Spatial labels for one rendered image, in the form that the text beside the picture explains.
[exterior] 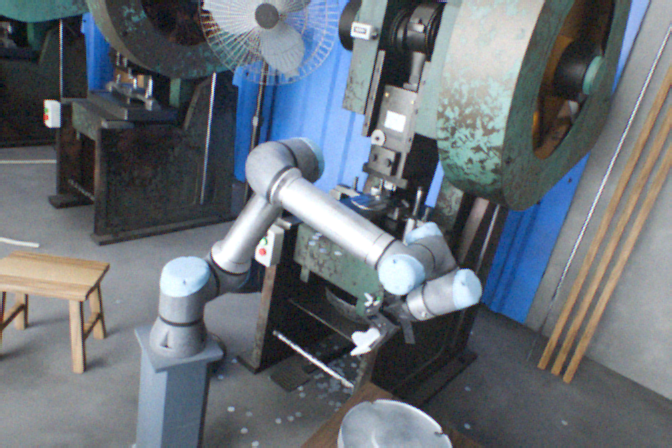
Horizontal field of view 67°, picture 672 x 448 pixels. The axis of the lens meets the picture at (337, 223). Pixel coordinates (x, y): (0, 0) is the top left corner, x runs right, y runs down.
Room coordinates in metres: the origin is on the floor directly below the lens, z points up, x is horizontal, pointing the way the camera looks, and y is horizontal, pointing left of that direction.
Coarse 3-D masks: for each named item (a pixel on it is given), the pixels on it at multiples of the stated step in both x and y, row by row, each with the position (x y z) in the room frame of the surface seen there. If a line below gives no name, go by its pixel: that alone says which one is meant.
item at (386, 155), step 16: (384, 96) 1.72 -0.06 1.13; (400, 96) 1.69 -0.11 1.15; (416, 96) 1.66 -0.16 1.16; (384, 112) 1.72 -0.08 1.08; (400, 112) 1.68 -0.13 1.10; (384, 128) 1.71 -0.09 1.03; (400, 128) 1.67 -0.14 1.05; (384, 144) 1.70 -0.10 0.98; (400, 144) 1.66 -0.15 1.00; (368, 160) 1.73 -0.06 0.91; (384, 160) 1.65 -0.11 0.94; (400, 160) 1.66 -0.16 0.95; (416, 160) 1.70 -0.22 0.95; (400, 176) 1.65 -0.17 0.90
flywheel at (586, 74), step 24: (576, 0) 1.56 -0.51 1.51; (600, 0) 1.69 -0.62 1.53; (576, 24) 1.62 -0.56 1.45; (600, 24) 1.72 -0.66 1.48; (576, 48) 1.44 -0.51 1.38; (600, 48) 1.47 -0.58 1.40; (552, 72) 1.44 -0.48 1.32; (576, 72) 1.41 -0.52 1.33; (600, 72) 1.45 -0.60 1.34; (552, 96) 1.62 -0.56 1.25; (576, 96) 1.43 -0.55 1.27; (552, 120) 1.70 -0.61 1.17; (552, 144) 1.66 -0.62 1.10
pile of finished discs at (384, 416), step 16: (384, 400) 1.15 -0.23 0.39; (352, 416) 1.07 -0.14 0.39; (368, 416) 1.08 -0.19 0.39; (384, 416) 1.10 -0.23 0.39; (400, 416) 1.11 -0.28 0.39; (416, 416) 1.12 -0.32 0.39; (352, 432) 1.01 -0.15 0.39; (368, 432) 1.02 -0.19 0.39; (384, 432) 1.03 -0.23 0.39; (400, 432) 1.04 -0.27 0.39; (416, 432) 1.06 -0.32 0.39; (432, 432) 1.07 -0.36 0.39
